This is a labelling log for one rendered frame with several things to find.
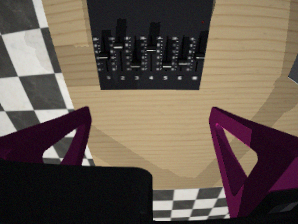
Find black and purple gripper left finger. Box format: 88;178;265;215
0;106;92;165

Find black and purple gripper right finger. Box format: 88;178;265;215
209;107;298;218

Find black lighting desk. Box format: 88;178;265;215
87;0;213;90

